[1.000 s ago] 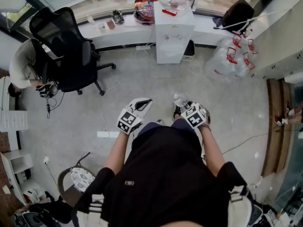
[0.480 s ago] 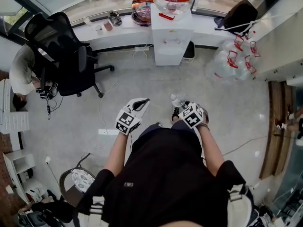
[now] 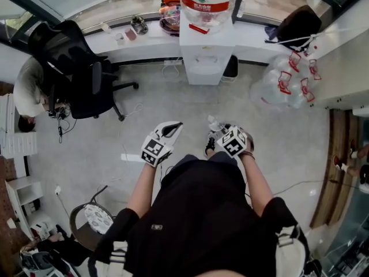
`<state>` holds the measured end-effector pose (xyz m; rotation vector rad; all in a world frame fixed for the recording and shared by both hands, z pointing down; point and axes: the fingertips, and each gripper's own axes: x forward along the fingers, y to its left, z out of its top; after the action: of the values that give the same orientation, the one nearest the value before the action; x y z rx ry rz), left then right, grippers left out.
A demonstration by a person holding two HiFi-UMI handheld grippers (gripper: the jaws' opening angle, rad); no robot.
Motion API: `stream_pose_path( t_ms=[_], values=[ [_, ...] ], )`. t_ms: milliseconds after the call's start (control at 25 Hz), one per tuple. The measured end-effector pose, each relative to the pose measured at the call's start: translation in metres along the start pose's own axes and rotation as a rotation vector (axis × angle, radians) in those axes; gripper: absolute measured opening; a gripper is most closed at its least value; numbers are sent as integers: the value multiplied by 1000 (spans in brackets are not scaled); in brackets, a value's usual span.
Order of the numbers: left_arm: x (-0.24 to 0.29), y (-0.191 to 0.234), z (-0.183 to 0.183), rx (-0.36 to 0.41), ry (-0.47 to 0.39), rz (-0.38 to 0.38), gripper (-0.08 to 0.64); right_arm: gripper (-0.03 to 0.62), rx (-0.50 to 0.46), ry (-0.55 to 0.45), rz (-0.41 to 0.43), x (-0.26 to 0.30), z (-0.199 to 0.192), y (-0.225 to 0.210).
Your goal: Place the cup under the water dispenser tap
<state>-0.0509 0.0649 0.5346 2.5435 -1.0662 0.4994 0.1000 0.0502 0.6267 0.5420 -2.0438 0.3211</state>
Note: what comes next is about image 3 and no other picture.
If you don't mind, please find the wooden step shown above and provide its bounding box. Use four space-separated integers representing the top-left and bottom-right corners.
309 108 362 230

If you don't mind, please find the black office chair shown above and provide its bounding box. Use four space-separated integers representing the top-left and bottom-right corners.
27 20 140 123

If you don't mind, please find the clear plastic cup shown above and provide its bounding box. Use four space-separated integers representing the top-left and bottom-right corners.
207 115 225 133

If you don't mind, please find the person's left forearm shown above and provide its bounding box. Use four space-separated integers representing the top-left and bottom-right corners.
126 162 159 222

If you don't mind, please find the round black chair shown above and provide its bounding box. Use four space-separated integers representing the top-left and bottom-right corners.
69 184 116 253

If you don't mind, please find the clear water jug red label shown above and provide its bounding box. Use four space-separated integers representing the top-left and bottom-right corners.
176 0 240 28

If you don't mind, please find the white black harness strap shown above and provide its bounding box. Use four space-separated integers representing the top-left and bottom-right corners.
88 239 130 277
274 223 311 277

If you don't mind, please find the red packet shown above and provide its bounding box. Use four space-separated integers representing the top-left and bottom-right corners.
188 23 210 35

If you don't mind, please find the black bag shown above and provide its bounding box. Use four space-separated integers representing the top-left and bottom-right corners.
36 224 91 267

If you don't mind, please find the white drawer cabinet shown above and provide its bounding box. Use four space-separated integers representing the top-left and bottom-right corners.
0 93 39 159

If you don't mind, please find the white rod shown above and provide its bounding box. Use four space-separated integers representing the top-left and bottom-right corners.
264 33 319 44

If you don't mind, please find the person's right forearm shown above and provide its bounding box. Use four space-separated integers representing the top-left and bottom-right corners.
239 154 274 218

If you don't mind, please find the purple cloth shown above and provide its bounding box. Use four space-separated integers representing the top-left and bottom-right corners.
264 24 279 43

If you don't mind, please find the white bottle red dot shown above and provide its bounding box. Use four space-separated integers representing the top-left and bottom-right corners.
304 37 320 58

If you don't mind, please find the thin black floor cable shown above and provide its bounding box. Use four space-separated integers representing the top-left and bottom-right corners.
272 178 332 196

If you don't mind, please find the white counter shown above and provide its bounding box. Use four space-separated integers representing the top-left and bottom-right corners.
310 16 369 110

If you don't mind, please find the person's black white sneaker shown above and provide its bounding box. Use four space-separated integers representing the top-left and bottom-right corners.
204 130 217 157

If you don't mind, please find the black backpack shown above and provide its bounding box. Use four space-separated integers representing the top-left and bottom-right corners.
276 5 323 52

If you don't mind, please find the person's right hand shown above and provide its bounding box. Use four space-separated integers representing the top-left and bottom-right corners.
244 134 255 155

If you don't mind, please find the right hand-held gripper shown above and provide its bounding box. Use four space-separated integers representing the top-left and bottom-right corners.
216 123 249 159

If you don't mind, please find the black gadget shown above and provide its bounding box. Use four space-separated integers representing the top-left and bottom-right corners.
130 15 149 35

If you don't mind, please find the patterned seat cushion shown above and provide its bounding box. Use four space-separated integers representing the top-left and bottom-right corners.
83 203 114 235

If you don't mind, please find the small black bin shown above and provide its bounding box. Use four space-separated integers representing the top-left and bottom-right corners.
221 54 239 82

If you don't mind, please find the black cable bundle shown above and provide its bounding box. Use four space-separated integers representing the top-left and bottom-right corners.
48 102 78 144

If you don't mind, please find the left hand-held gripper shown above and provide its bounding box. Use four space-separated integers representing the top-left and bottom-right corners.
141 121 184 167

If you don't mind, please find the white water dispenser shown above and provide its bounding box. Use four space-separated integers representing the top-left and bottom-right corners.
179 15 235 86

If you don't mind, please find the person's black shirt torso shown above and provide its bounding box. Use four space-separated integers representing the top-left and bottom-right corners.
95 151 311 277

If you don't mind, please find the white open shelf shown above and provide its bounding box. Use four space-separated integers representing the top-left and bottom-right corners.
5 175 44 215

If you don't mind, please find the pink plastic bag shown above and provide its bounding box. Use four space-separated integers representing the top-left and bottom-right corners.
159 5 182 36

